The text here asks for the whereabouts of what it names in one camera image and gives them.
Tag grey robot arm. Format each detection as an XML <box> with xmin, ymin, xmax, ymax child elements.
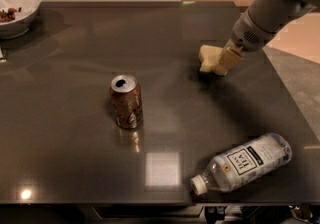
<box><xmin>211</xmin><ymin>0</ymin><xmax>320</xmax><ymax>76</ymax></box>

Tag yellow sponge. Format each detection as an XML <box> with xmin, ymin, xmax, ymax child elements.
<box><xmin>198</xmin><ymin>45</ymin><xmax>222</xmax><ymax>73</ymax></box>

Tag clear plastic water bottle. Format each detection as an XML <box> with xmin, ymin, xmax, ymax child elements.
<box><xmin>190</xmin><ymin>133</ymin><xmax>292</xmax><ymax>195</ymax></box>

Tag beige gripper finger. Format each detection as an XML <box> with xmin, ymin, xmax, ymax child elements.
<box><xmin>213</xmin><ymin>40</ymin><xmax>244</xmax><ymax>76</ymax></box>

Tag brown soda can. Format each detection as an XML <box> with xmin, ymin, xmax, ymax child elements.
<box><xmin>110</xmin><ymin>74</ymin><xmax>143</xmax><ymax>129</ymax></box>

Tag red food in bowl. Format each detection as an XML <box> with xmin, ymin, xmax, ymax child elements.
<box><xmin>0</xmin><ymin>7</ymin><xmax>22</xmax><ymax>23</ymax></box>

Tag white bowl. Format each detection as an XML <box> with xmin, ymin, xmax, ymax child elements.
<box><xmin>0</xmin><ymin>0</ymin><xmax>42</xmax><ymax>39</ymax></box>

